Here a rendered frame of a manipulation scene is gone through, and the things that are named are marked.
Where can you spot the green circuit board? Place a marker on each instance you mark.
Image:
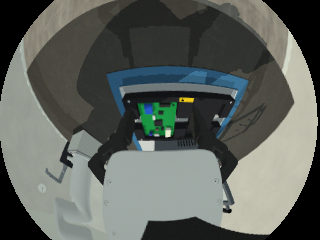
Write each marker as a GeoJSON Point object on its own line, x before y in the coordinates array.
{"type": "Point", "coordinates": [158, 117]}

